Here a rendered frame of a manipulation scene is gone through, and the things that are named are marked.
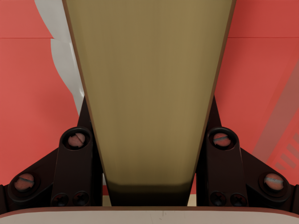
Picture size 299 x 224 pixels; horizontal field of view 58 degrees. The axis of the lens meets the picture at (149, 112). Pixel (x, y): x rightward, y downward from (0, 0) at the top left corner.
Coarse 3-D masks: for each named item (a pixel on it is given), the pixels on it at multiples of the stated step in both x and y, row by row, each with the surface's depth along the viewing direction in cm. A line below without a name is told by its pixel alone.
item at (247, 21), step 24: (0, 0) 14; (24, 0) 14; (240, 0) 14; (264, 0) 14; (288, 0) 14; (0, 24) 15; (24, 24) 15; (240, 24) 15; (264, 24) 15; (288, 24) 15
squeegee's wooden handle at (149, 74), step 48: (96, 0) 4; (144, 0) 4; (192, 0) 4; (96, 48) 5; (144, 48) 5; (192, 48) 5; (96, 96) 6; (144, 96) 5; (192, 96) 5; (144, 144) 7; (192, 144) 7; (144, 192) 9
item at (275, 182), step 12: (216, 108) 11; (216, 120) 11; (252, 156) 10; (252, 168) 9; (264, 168) 9; (252, 180) 9; (264, 180) 9; (276, 180) 9; (252, 192) 9; (264, 192) 9; (276, 192) 9; (288, 192) 9; (276, 204) 9
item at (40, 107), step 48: (0, 48) 16; (48, 48) 16; (240, 48) 16; (288, 48) 16; (0, 96) 19; (48, 96) 19; (240, 96) 19; (0, 144) 24; (48, 144) 24; (240, 144) 24; (192, 192) 31
